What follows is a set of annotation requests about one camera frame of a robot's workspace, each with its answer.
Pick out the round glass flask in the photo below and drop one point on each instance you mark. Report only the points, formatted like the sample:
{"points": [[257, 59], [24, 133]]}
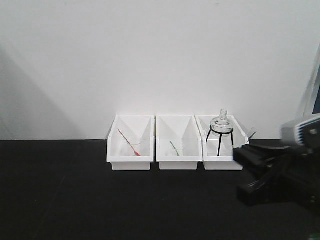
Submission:
{"points": [[222, 124]]}

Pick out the red tipped pipette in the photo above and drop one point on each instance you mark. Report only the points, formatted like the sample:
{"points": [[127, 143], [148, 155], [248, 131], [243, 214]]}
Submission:
{"points": [[127, 141]]}

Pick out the right white storage bin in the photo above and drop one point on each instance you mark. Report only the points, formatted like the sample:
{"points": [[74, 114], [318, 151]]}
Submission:
{"points": [[210, 148]]}

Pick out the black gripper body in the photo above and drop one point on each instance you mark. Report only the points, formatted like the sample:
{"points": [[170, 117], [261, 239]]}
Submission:
{"points": [[290, 174]]}

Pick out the left white storage bin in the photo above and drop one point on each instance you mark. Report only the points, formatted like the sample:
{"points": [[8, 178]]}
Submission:
{"points": [[140, 131]]}

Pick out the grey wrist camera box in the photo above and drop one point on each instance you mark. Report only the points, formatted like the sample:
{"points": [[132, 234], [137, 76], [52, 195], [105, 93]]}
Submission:
{"points": [[302, 132]]}

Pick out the middle white storage bin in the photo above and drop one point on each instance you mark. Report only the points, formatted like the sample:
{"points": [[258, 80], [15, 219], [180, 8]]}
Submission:
{"points": [[178, 142]]}

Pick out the white storage bin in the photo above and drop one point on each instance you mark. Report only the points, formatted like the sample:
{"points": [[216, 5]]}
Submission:
{"points": [[210, 148], [140, 131], [178, 142]]}

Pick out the black wire flask stand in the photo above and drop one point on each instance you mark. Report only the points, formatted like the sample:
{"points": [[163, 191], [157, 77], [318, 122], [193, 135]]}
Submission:
{"points": [[220, 142]]}

